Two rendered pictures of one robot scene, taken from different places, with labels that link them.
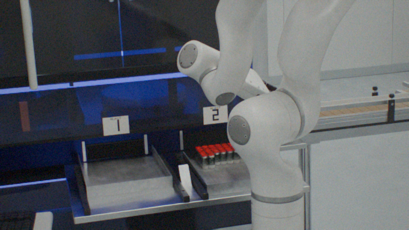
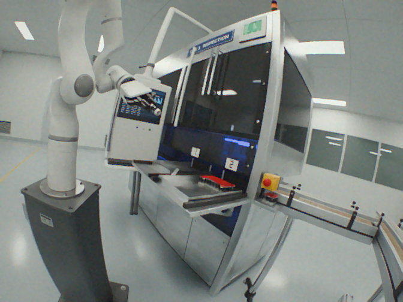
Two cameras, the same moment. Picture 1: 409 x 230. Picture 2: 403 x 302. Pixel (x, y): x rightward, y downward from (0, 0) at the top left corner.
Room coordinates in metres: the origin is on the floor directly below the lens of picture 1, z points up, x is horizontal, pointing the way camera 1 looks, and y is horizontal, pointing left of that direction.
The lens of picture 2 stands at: (1.78, -0.74, 1.14)
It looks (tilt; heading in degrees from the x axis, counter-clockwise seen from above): 5 degrees down; 62
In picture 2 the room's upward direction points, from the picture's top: 12 degrees clockwise
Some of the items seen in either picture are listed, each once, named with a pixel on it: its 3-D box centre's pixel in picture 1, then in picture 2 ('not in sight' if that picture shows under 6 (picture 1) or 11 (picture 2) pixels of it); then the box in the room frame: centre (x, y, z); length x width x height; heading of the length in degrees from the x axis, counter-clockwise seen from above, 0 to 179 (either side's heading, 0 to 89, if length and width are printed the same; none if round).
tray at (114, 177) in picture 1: (122, 169); (182, 168); (2.20, 0.26, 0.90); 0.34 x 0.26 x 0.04; 13
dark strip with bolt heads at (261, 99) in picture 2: not in sight; (261, 100); (2.39, -0.16, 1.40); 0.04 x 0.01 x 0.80; 103
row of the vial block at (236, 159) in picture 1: (226, 156); (213, 184); (2.25, -0.08, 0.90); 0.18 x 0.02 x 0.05; 103
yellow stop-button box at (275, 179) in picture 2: not in sight; (271, 181); (2.45, -0.29, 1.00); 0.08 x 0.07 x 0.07; 13
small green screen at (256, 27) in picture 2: not in sight; (252, 28); (2.35, -0.04, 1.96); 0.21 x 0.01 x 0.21; 103
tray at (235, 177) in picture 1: (233, 167); (200, 186); (2.16, -0.10, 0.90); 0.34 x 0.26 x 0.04; 13
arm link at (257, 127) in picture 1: (266, 147); (65, 104); (1.52, -0.14, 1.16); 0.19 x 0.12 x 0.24; 133
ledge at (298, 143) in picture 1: (282, 142); (269, 204); (2.49, -0.29, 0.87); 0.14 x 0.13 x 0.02; 13
